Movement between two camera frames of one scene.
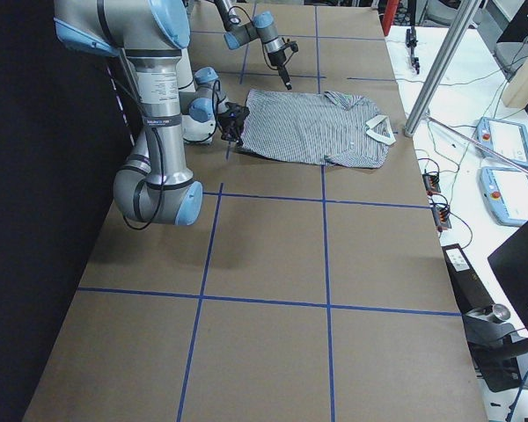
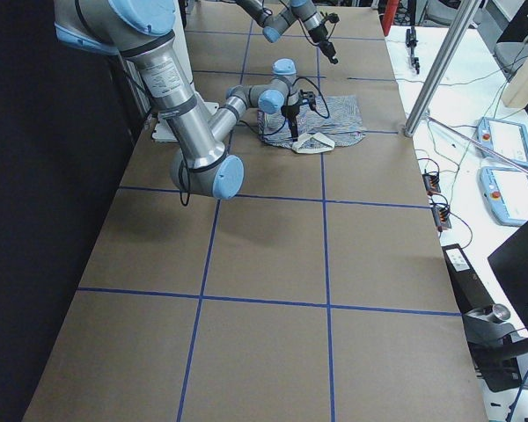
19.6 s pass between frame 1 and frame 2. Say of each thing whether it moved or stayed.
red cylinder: stayed
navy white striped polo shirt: moved
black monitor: stayed
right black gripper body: moved
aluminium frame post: stayed
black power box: stayed
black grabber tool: stayed
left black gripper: moved
